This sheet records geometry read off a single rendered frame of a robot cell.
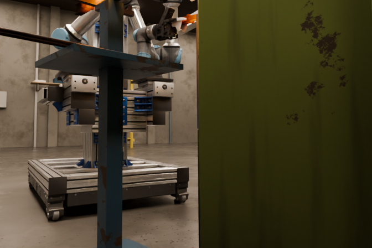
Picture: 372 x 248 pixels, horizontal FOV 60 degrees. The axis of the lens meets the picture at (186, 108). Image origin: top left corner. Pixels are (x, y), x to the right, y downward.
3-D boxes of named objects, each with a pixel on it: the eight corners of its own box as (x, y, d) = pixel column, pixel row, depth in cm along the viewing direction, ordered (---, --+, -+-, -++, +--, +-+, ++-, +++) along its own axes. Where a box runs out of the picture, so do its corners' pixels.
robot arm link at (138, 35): (141, 46, 180) (142, 31, 181) (156, 42, 173) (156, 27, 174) (131, 42, 174) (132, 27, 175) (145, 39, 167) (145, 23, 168)
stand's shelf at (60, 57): (34, 67, 107) (34, 61, 107) (134, 79, 134) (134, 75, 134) (73, 50, 85) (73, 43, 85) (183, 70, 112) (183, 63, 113)
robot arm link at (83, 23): (71, 58, 190) (138, -5, 184) (56, 52, 175) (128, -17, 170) (59, 44, 192) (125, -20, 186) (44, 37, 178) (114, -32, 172)
